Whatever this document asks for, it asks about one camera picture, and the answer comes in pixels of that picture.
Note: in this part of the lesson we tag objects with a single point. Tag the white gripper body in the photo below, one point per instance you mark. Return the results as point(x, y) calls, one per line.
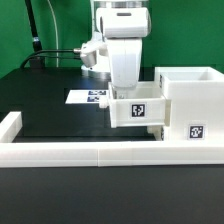
point(122, 31)

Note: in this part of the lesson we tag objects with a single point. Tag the white drawer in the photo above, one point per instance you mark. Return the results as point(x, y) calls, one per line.
point(143, 106)
point(157, 131)

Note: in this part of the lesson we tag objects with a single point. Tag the white drawer cabinet box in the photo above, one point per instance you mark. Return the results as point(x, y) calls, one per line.
point(195, 97)

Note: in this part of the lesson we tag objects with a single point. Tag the white front drawer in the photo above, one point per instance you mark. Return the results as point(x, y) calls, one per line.
point(157, 131)

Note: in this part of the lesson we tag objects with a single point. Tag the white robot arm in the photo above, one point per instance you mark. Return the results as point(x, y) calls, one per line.
point(102, 64)

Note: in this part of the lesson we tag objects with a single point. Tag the white fiducial marker sheet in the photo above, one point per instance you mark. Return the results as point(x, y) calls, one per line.
point(85, 96)

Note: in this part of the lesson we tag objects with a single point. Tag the black vertical pole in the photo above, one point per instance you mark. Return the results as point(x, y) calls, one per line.
point(37, 62)

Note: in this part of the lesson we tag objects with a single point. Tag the white U-shaped boundary frame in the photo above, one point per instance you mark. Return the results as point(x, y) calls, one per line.
point(101, 154)

